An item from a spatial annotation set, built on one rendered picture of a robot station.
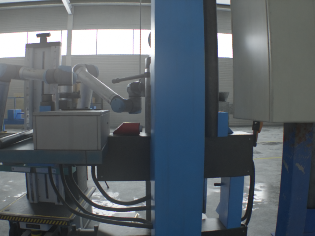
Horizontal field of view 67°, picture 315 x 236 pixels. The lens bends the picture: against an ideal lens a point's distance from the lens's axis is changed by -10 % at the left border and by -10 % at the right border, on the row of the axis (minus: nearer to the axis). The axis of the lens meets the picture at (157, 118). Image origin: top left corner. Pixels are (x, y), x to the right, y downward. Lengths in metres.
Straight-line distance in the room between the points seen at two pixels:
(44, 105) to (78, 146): 0.40
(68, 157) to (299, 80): 0.72
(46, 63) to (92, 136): 1.65
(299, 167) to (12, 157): 0.87
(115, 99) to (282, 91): 1.30
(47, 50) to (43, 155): 1.65
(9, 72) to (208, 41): 1.50
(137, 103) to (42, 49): 1.12
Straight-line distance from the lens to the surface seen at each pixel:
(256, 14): 0.59
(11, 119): 10.71
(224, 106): 9.49
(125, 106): 1.69
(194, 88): 0.93
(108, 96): 1.75
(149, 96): 1.38
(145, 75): 1.17
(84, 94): 2.17
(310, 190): 2.38
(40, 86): 2.46
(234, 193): 1.30
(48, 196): 2.58
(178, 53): 0.94
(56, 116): 0.91
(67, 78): 1.57
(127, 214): 1.70
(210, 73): 1.11
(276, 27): 0.54
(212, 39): 1.14
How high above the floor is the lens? 1.21
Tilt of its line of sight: 3 degrees down
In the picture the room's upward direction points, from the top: straight up
